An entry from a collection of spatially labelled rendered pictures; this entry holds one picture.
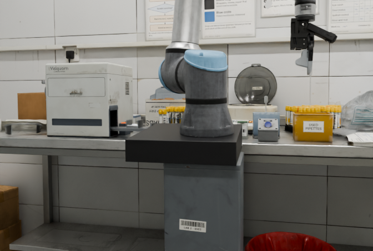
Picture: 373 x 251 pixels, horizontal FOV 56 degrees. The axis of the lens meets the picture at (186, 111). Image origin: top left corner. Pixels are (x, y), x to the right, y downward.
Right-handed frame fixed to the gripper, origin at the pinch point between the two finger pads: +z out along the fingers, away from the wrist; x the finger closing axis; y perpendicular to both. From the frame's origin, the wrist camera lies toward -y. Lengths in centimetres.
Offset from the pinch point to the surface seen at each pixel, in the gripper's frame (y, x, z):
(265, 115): 16.3, 0.1, 16.8
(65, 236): 124, -26, 86
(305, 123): 2.0, 6.9, 18.8
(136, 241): 83, -30, 86
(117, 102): 76, 4, 12
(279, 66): 11, -53, -6
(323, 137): -4.1, 6.9, 24.1
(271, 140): 14.0, 12.5, 24.7
